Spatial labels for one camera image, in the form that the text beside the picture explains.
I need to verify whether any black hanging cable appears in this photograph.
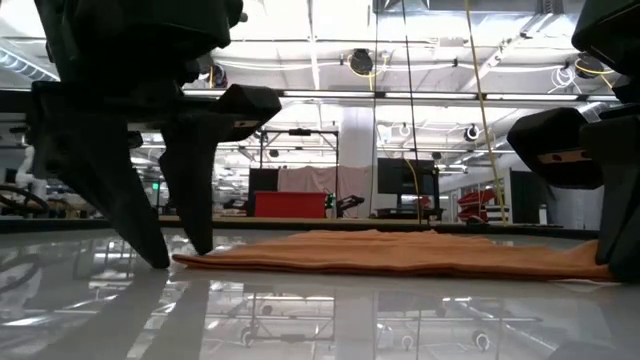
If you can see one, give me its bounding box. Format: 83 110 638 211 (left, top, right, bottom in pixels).
401 0 422 224

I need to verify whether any black curved hoop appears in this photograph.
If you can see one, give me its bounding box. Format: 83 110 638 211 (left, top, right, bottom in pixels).
0 183 50 217

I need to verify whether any black background device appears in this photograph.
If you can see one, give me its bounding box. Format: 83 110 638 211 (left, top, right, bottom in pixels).
327 193 366 219

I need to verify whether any black upright panel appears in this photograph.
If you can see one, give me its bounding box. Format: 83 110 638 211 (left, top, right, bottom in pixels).
248 167 280 217

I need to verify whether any long ceiling light bar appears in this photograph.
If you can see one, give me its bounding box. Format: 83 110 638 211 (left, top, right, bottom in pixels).
182 88 621 101

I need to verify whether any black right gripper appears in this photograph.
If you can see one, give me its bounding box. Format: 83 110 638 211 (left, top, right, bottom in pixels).
506 0 640 282

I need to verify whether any black metal rig frame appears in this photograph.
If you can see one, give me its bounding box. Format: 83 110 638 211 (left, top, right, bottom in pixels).
257 128 340 219

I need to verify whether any orange towel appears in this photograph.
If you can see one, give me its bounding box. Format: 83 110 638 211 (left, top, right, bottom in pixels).
172 228 616 282

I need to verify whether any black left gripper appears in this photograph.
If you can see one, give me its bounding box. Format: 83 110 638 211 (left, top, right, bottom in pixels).
29 0 246 132

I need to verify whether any black monitor on stand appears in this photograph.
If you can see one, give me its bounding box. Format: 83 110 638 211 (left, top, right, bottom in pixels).
377 157 441 221

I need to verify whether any white plastic sheet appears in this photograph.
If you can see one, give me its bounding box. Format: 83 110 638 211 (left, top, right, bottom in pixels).
549 187 604 231

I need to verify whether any black ceiling cable reel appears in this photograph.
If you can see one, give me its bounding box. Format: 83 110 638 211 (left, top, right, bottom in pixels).
574 53 609 81
207 63 230 90
349 47 375 76

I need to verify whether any black partition panel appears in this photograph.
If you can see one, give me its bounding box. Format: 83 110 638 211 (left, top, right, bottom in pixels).
509 168 551 226

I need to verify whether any white humanoid robot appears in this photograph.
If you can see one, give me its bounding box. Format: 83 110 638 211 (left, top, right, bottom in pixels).
14 144 50 202

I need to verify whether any red plastic bin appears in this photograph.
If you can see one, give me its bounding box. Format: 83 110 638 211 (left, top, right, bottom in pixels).
254 191 328 219

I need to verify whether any yellow hanging cable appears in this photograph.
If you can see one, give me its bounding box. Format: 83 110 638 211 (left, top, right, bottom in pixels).
464 0 509 225

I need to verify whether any red metal frame object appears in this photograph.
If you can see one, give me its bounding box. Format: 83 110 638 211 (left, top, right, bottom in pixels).
457 187 501 225

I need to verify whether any white building column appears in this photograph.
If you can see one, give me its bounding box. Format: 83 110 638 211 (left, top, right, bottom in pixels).
339 107 377 219

